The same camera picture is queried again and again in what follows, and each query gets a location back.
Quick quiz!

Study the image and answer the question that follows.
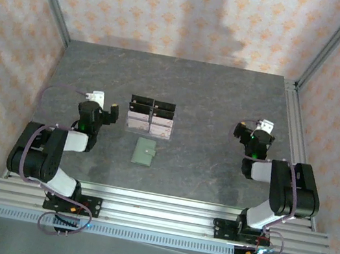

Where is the clear acrylic card stand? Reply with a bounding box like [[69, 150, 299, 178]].
[[124, 93, 179, 141]]

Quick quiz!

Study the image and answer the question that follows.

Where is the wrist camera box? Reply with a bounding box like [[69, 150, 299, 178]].
[[83, 87, 108, 110], [254, 117, 276, 135]]

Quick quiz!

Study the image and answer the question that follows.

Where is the aluminium table edge rail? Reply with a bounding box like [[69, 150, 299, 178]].
[[4, 166, 319, 234]]

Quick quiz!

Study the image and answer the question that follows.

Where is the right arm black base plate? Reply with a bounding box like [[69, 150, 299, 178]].
[[210, 216, 272, 249]]

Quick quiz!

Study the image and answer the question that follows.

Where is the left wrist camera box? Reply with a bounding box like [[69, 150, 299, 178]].
[[83, 87, 108, 110]]

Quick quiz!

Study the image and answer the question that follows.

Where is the aluminium side rail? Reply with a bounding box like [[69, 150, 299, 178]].
[[258, 77, 340, 232]]

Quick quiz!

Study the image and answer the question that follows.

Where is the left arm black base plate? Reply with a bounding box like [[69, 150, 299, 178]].
[[42, 188, 103, 220]]

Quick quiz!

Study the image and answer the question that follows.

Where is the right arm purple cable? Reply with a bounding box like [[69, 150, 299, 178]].
[[207, 114, 306, 254]]

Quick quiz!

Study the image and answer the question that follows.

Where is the green card holder wallet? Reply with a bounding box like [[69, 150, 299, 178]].
[[130, 136, 158, 167]]

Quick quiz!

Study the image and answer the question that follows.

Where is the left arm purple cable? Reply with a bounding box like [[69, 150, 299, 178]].
[[8, 79, 115, 242]]

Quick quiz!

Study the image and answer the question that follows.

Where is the black credit card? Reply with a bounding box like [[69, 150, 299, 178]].
[[127, 101, 152, 116], [153, 99, 177, 113], [151, 107, 176, 122], [130, 94, 155, 107]]

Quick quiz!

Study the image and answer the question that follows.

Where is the wide aluminium mounting beam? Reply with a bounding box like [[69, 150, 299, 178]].
[[0, 176, 335, 254]]

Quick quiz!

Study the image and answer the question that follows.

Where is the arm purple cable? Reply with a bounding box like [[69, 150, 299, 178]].
[[8, 79, 115, 242], [207, 114, 306, 254]]

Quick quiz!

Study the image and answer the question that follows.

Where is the grey slotted cable duct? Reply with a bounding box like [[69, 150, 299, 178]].
[[0, 204, 237, 254]]

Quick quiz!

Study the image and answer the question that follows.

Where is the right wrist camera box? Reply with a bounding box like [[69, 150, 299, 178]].
[[254, 117, 276, 135]]

